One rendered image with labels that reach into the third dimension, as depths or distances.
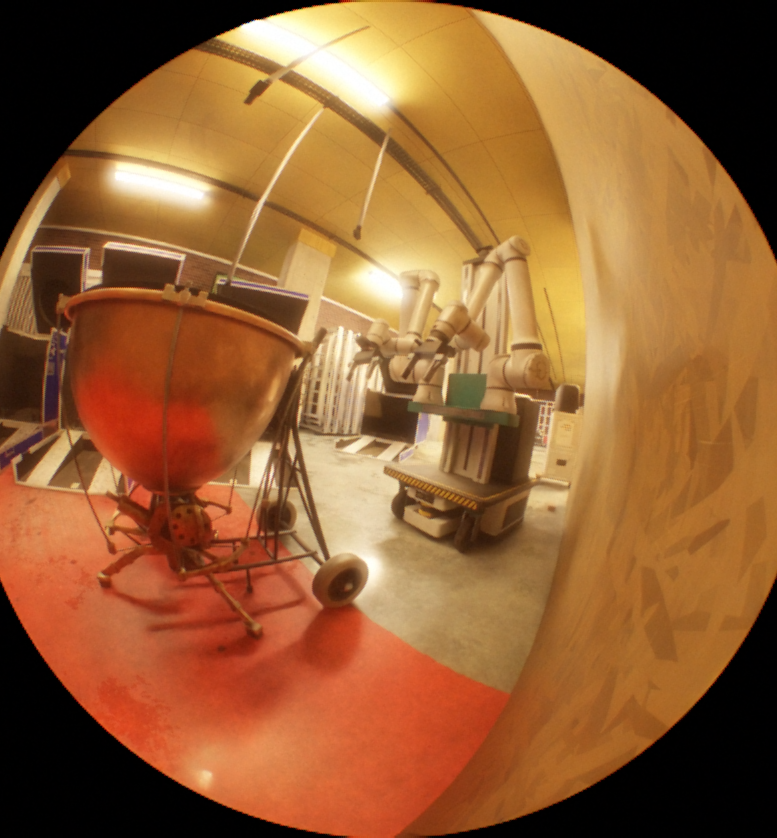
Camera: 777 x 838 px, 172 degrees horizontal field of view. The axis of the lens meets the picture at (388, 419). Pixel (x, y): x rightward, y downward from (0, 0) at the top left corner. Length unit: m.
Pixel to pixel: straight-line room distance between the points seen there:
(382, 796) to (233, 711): 0.34
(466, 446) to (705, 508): 1.49
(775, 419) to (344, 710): 0.74
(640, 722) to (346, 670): 0.67
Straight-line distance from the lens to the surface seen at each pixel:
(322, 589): 0.81
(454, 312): 0.98
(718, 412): 0.21
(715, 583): 0.17
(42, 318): 3.82
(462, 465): 1.62
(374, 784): 0.66
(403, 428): 5.02
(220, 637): 0.84
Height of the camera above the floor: 0.65
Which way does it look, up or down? 2 degrees down
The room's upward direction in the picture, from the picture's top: 8 degrees clockwise
